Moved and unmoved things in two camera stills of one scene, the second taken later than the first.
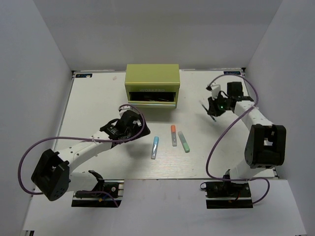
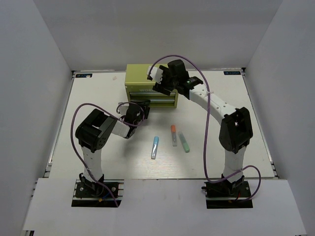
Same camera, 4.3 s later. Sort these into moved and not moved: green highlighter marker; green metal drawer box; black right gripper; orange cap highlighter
Moved: black right gripper
Not moved: green metal drawer box; orange cap highlighter; green highlighter marker
